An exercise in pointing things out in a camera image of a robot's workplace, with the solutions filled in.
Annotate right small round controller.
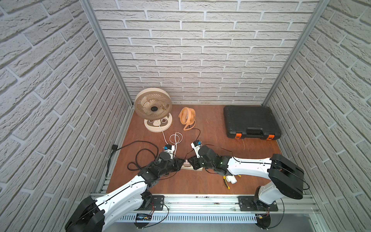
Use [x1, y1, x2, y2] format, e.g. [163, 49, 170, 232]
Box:
[255, 214, 271, 230]

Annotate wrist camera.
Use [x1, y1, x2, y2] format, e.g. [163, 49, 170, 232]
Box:
[164, 144, 175, 159]
[191, 140, 202, 158]

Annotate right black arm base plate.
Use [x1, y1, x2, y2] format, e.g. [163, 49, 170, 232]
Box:
[237, 196, 278, 212]

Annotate black power strip cord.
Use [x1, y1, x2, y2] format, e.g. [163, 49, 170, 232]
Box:
[98, 140, 160, 193]

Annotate large beige desk fan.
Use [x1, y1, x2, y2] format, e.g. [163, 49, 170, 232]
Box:
[134, 88, 173, 133]

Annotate black plastic tool case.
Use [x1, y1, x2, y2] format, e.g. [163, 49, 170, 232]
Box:
[223, 105, 282, 140]

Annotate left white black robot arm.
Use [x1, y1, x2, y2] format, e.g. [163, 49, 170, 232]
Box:
[65, 151, 185, 232]

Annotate aluminium front frame rail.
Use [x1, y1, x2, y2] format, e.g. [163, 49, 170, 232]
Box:
[82, 192, 322, 215]

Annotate small orange desk fan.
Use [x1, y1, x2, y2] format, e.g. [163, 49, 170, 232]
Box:
[178, 107, 196, 131]

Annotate left small circuit board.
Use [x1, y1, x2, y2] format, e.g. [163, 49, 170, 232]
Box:
[135, 213, 152, 223]

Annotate white fan power cable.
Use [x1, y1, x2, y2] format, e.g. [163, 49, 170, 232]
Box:
[156, 120, 184, 154]

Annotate white slotted cable duct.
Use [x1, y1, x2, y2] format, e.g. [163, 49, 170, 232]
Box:
[117, 213, 257, 224]

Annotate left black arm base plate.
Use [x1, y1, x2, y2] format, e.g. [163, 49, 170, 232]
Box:
[137, 195, 165, 211]

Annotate beige red power strip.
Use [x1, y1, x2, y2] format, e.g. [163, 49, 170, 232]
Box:
[181, 165, 203, 171]

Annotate yellow handled pliers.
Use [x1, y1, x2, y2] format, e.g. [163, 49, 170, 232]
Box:
[223, 175, 241, 189]

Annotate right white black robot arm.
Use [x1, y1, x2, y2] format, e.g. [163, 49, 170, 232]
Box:
[187, 143, 305, 206]

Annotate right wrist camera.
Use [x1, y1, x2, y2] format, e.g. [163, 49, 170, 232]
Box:
[191, 140, 202, 158]

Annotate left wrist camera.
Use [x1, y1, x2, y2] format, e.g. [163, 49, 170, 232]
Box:
[164, 144, 175, 159]

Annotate white pipe elbow fitting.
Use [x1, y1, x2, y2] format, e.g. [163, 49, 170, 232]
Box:
[226, 176, 237, 184]

